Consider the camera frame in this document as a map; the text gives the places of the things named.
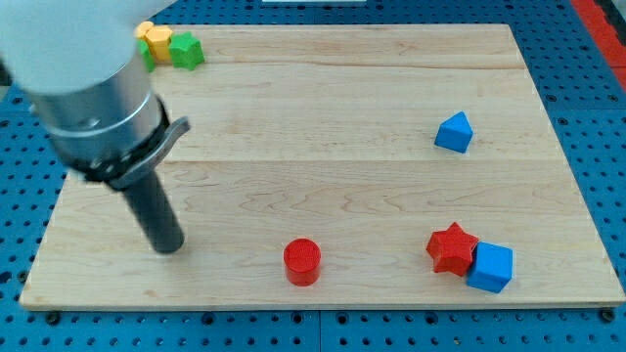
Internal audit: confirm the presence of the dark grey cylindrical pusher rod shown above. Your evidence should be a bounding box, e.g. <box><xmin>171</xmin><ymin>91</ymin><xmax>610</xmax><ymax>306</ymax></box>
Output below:
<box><xmin>122</xmin><ymin>171</ymin><xmax>185</xmax><ymax>253</ymax></box>

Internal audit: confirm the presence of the grey tool mount flange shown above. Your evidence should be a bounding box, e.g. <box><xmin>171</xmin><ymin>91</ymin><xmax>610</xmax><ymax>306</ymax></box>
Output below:
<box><xmin>72</xmin><ymin>97</ymin><xmax>191</xmax><ymax>191</ymax></box>

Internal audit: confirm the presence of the green block behind arm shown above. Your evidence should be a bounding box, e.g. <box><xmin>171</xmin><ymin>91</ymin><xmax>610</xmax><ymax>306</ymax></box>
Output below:
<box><xmin>137</xmin><ymin>39</ymin><xmax>156</xmax><ymax>72</ymax></box>

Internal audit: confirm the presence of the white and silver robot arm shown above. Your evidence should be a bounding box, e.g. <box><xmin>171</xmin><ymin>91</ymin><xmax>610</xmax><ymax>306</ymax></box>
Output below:
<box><xmin>1</xmin><ymin>0</ymin><xmax>190</xmax><ymax>253</ymax></box>

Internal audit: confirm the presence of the blue triangle block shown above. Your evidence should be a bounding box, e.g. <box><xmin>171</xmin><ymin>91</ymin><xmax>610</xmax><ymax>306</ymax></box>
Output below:
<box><xmin>434</xmin><ymin>111</ymin><xmax>473</xmax><ymax>154</ymax></box>

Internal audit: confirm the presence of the green star block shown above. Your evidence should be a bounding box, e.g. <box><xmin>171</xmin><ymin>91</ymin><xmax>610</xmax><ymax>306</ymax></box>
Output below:
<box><xmin>168</xmin><ymin>32</ymin><xmax>205</xmax><ymax>70</ymax></box>

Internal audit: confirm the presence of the yellow hexagon block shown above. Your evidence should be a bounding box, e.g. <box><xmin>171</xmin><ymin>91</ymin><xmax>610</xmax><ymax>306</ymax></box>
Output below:
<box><xmin>144</xmin><ymin>25</ymin><xmax>173</xmax><ymax>63</ymax></box>

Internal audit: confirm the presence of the yellow round block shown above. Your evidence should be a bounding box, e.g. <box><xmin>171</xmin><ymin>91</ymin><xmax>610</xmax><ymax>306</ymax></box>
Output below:
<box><xmin>134</xmin><ymin>21</ymin><xmax>155</xmax><ymax>40</ymax></box>

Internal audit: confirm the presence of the red cylinder block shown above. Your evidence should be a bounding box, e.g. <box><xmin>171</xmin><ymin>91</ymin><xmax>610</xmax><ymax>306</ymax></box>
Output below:
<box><xmin>283</xmin><ymin>238</ymin><xmax>322</xmax><ymax>286</ymax></box>

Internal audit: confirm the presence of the light wooden board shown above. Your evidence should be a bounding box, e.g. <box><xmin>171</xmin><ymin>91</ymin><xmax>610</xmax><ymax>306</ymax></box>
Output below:
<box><xmin>20</xmin><ymin>24</ymin><xmax>625</xmax><ymax>311</ymax></box>

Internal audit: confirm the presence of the red star block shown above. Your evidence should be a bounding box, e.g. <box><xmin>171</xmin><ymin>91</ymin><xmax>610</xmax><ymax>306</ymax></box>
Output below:
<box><xmin>425</xmin><ymin>222</ymin><xmax>479</xmax><ymax>277</ymax></box>

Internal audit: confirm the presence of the blue cube block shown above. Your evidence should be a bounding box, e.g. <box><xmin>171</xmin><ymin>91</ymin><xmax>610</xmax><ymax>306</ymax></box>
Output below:
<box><xmin>466</xmin><ymin>242</ymin><xmax>514</xmax><ymax>293</ymax></box>

